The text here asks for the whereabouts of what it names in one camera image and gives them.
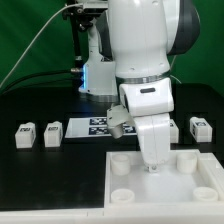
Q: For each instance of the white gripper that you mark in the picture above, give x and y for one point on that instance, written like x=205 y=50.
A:
x=146 y=107

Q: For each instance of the white square tabletop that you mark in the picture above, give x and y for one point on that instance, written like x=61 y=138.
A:
x=178 y=181

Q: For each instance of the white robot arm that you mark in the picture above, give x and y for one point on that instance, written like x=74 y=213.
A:
x=129 y=44

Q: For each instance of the white L-shaped obstacle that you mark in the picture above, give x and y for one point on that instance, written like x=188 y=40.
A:
x=212 y=173

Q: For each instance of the white marker sheet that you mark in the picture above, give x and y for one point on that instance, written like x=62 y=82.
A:
x=87 y=127

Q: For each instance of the black camera on mount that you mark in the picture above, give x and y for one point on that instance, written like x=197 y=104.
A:
x=84 y=8

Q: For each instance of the black camera pole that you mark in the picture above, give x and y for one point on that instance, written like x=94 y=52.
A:
x=76 y=42

